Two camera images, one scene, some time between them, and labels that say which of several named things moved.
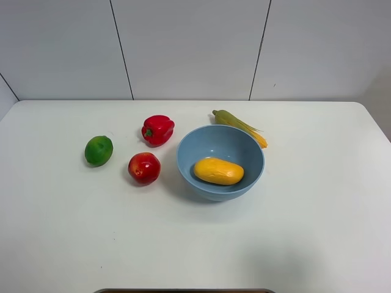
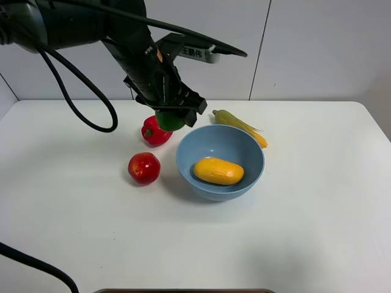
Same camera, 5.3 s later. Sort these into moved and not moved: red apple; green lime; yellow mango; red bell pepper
Moved: green lime
Not moved: red bell pepper; yellow mango; red apple
